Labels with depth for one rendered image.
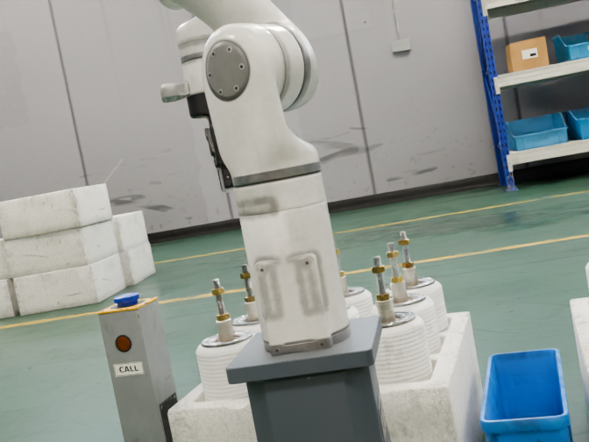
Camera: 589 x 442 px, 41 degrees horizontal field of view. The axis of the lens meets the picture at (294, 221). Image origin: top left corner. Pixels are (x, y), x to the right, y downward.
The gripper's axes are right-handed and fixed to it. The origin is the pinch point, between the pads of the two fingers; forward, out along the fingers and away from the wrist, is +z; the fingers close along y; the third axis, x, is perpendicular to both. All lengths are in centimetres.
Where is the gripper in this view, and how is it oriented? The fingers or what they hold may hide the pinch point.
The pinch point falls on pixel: (227, 182)
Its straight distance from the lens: 122.7
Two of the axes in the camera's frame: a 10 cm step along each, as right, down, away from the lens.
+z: 1.8, 9.8, 0.8
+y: -1.3, -0.6, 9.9
